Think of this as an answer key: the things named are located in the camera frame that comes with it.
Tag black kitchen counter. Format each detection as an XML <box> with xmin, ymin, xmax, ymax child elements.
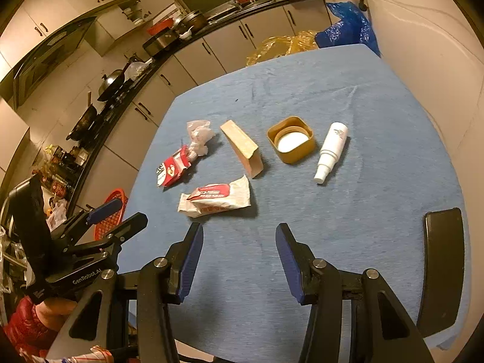
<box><xmin>38</xmin><ymin>0</ymin><xmax>326</xmax><ymax>212</ymax></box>

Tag row of grey cabinet doors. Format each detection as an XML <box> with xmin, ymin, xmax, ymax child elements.
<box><xmin>68</xmin><ymin>0</ymin><xmax>333</xmax><ymax>212</ymax></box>

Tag steel pot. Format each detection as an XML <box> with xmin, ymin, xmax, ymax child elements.
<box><xmin>172</xmin><ymin>11</ymin><xmax>207</xmax><ymax>35</ymax></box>

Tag red basin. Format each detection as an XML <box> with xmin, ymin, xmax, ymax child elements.
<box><xmin>147</xmin><ymin>21</ymin><xmax>175</xmax><ymax>36</ymax></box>

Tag range hood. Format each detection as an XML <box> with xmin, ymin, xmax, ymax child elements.
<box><xmin>13</xmin><ymin>17</ymin><xmax>98</xmax><ymax>107</ymax></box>

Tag wok with wooden handle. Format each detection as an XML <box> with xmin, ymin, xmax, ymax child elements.
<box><xmin>67</xmin><ymin>91</ymin><xmax>100</xmax><ymax>141</ymax></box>

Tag tan cardboard box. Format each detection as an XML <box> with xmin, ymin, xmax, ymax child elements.
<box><xmin>220</xmin><ymin>120</ymin><xmax>264</xmax><ymax>179</ymax></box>

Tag yellow square lid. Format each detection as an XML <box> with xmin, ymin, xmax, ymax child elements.
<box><xmin>267</xmin><ymin>116</ymin><xmax>316</xmax><ymax>165</ymax></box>

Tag yellow plastic bag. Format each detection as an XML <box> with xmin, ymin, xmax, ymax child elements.
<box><xmin>246</xmin><ymin>29</ymin><xmax>319</xmax><ymax>67</ymax></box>

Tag white spray bottle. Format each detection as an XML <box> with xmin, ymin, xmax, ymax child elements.
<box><xmin>313</xmin><ymin>122</ymin><xmax>349</xmax><ymax>186</ymax></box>

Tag white plastic wrap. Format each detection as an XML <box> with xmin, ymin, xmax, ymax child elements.
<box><xmin>186</xmin><ymin>119</ymin><xmax>217</xmax><ymax>158</ymax></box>

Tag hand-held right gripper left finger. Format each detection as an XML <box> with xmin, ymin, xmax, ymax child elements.
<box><xmin>45</xmin><ymin>222</ymin><xmax>205</xmax><ymax>363</ymax></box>

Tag white plastic bag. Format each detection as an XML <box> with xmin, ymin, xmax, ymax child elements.
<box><xmin>46</xmin><ymin>198</ymin><xmax>69</xmax><ymax>232</ymax></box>

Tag wok with black handle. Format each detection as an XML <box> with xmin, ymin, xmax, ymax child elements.
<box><xmin>97</xmin><ymin>69</ymin><xmax>126</xmax><ymax>101</ymax></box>

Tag clear plastic bag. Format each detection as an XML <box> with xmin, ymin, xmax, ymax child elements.
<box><xmin>123</xmin><ymin>60</ymin><xmax>151</xmax><ymax>81</ymax></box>

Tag dark cooking pot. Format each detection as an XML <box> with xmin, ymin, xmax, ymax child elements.
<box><xmin>142</xmin><ymin>32</ymin><xmax>179</xmax><ymax>58</ymax></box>

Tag black chair back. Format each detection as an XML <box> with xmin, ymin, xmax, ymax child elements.
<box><xmin>416</xmin><ymin>208</ymin><xmax>465</xmax><ymax>340</ymax></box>

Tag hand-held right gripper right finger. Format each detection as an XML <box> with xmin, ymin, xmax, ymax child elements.
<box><xmin>275</xmin><ymin>223</ymin><xmax>435</xmax><ymax>363</ymax></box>

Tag white wrapper with red print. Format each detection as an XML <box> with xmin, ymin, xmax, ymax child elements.
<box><xmin>178</xmin><ymin>175</ymin><xmax>253</xmax><ymax>219</ymax></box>

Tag red plastic basket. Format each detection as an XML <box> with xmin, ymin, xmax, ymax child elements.
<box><xmin>92</xmin><ymin>188</ymin><xmax>128</xmax><ymax>241</ymax></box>

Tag grey wall cabinets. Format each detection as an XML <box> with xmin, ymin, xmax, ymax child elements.
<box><xmin>0</xmin><ymin>0</ymin><xmax>160</xmax><ymax>69</ymax></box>

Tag blue plastic bag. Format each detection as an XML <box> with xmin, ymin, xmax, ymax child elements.
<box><xmin>315</xmin><ymin>2</ymin><xmax>381</xmax><ymax>58</ymax></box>

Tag row of condiment bottles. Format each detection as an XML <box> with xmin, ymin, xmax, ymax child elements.
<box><xmin>43</xmin><ymin>143</ymin><xmax>90</xmax><ymax>198</ymax></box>

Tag person's left forearm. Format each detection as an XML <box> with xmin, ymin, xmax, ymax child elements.
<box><xmin>5</xmin><ymin>297</ymin><xmax>57</xmax><ymax>350</ymax></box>

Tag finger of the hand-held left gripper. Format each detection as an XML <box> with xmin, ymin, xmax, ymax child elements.
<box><xmin>51</xmin><ymin>198</ymin><xmax>125</xmax><ymax>239</ymax></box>
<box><xmin>62</xmin><ymin>212</ymin><xmax>149</xmax><ymax>258</ymax></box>

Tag person's left hand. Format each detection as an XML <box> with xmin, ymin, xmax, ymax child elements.
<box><xmin>38</xmin><ymin>297</ymin><xmax>78</xmax><ymax>329</ymax></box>

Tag red and white carton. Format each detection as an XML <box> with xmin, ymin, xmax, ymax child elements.
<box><xmin>155</xmin><ymin>146</ymin><xmax>194</xmax><ymax>188</ymax></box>

